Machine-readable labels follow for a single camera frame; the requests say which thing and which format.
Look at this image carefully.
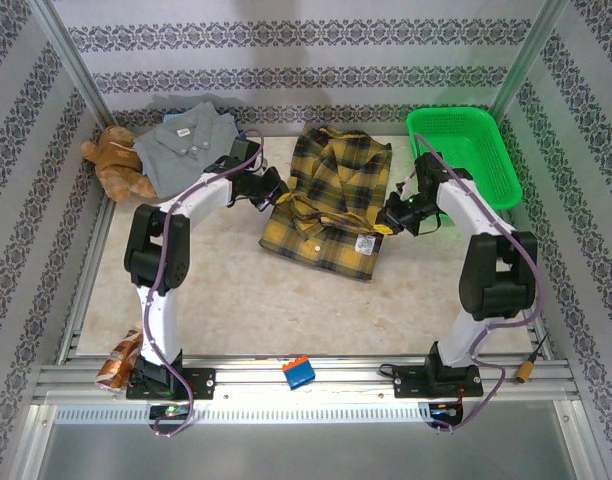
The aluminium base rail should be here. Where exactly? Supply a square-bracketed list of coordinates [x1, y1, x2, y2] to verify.
[33, 353, 580, 404]

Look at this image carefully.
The grey folded button shirt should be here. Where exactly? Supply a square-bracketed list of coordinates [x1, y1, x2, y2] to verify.
[134, 102, 247, 199]

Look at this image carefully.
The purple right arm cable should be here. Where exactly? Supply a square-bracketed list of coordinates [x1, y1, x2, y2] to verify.
[410, 132, 545, 434]

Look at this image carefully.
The aluminium side rail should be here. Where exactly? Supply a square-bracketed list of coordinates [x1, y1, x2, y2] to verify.
[55, 197, 115, 364]

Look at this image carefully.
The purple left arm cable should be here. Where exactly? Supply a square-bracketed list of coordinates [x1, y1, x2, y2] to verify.
[141, 129, 265, 439]

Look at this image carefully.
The yellow plaid long sleeve shirt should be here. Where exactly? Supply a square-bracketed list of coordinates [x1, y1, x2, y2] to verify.
[259, 124, 393, 282]

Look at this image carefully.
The slotted grey cable duct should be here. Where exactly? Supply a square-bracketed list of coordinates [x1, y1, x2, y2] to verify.
[53, 403, 432, 426]

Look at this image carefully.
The green plastic basket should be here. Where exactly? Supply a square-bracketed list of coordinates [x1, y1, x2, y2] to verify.
[405, 106, 524, 211]

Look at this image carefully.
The blue orange toy block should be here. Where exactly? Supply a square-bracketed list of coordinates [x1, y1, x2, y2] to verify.
[281, 355, 316, 390]

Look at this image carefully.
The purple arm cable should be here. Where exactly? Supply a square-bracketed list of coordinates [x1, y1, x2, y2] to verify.
[410, 132, 545, 434]
[141, 129, 265, 439]

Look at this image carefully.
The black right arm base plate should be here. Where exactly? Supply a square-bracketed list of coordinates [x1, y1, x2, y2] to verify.
[393, 364, 485, 399]

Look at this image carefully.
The brown teddy bear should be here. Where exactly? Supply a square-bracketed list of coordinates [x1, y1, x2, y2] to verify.
[80, 125, 157, 203]

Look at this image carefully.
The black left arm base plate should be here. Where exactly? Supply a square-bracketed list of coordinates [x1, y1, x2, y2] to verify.
[125, 367, 217, 401]

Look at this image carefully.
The yellow handled screwdriver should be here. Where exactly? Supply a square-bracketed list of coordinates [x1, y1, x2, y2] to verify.
[515, 333, 548, 385]

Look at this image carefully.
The aluminium frame post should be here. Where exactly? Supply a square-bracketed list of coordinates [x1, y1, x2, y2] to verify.
[28, 0, 120, 129]
[488, 0, 570, 119]

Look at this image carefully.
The brown snack packet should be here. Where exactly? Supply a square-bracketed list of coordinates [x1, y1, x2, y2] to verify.
[95, 324, 145, 392]

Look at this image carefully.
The small lit circuit board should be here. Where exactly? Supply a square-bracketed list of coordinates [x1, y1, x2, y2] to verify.
[430, 401, 465, 419]
[149, 403, 191, 420]

